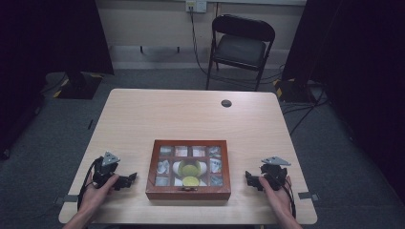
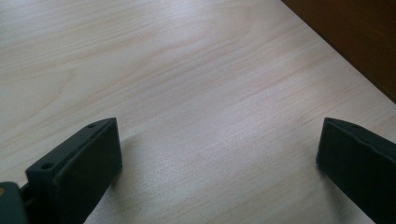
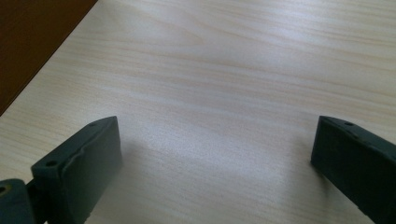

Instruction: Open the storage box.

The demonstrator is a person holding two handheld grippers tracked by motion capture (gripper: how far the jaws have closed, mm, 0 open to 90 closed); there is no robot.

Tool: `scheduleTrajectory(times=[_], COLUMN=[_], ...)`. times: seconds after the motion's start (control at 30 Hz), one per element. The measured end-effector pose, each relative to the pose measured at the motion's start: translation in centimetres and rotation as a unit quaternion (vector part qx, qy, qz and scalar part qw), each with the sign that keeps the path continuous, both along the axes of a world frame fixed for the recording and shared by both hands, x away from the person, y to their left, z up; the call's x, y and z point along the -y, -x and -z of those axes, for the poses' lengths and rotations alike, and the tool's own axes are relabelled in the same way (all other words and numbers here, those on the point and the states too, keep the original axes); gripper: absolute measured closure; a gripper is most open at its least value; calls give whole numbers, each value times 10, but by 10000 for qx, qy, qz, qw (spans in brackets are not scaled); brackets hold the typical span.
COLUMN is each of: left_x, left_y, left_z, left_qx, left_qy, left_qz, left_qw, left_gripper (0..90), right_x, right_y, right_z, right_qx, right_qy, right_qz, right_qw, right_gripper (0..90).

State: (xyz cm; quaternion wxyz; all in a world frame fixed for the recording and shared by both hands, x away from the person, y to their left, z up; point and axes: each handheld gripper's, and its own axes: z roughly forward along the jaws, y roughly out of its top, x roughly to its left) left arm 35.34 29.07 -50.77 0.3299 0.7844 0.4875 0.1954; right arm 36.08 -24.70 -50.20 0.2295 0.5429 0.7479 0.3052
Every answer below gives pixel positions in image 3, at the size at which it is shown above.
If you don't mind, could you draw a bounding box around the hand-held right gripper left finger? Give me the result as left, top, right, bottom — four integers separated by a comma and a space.
30, 115, 123, 224

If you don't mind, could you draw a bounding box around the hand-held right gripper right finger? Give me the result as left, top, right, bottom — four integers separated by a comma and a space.
310, 115, 396, 224

